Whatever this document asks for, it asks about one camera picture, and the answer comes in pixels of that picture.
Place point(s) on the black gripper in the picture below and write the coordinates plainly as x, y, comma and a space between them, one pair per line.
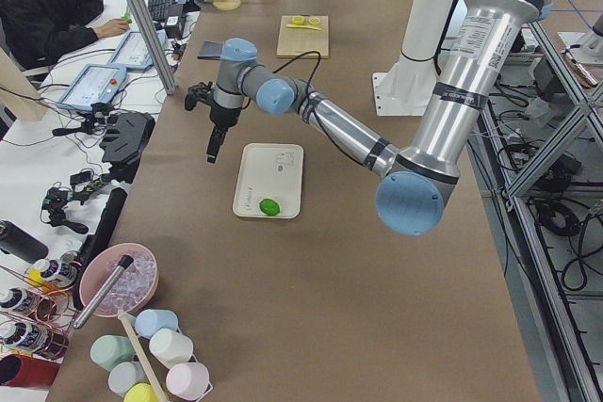
221, 117

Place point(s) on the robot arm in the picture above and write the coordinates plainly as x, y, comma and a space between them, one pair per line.
450, 59

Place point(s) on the pink bowl with ice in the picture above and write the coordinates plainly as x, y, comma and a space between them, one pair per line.
134, 288

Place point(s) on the yellow plastic knife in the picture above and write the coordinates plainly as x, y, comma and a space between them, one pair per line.
304, 26

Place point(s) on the beige rabbit tray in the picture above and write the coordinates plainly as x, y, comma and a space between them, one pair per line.
269, 170

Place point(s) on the wooden cutting board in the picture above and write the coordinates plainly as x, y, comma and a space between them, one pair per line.
294, 42

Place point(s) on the green lime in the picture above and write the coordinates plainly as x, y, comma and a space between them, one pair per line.
269, 207

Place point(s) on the grey folded cloth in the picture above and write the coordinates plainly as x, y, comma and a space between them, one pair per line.
210, 50

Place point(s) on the teach pendant far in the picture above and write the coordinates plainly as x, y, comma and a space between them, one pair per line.
132, 53

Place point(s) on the teach pendant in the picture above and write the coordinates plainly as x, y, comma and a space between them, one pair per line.
132, 53
95, 84

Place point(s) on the teach pendant near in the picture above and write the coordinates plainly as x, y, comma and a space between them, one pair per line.
95, 84

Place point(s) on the metal muddler stick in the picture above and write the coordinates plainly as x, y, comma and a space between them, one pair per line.
111, 280

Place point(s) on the light blue cup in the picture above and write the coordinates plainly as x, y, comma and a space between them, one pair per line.
148, 322

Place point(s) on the white cup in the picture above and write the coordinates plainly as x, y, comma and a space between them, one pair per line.
171, 347

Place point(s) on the person in black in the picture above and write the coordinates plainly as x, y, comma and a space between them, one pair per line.
40, 32

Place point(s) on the black bottle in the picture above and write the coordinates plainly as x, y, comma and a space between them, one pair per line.
19, 243

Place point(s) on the mint green cup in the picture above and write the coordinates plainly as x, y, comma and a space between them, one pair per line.
108, 351

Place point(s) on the pink cup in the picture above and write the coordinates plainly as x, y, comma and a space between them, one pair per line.
189, 381

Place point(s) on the pale grey cup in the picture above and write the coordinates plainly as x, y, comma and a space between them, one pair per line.
124, 376

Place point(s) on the yellow cup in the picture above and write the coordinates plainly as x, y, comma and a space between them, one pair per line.
140, 392

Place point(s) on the red can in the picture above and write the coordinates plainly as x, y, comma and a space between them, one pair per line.
27, 372

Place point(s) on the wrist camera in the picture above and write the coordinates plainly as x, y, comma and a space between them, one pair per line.
200, 93

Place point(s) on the aluminium frame post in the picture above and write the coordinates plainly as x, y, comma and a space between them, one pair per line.
147, 29

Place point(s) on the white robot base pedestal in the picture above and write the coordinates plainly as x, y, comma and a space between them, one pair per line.
406, 88

